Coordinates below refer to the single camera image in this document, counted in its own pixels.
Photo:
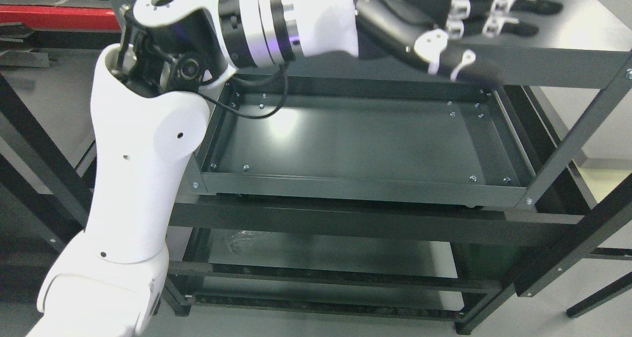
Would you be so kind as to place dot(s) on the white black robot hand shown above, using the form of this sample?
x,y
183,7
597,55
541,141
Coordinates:
x,y
425,34

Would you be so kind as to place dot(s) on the black metal shelf rack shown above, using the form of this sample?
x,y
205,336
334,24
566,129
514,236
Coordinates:
x,y
541,317

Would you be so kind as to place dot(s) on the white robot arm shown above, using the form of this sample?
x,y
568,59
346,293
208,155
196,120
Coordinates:
x,y
148,118

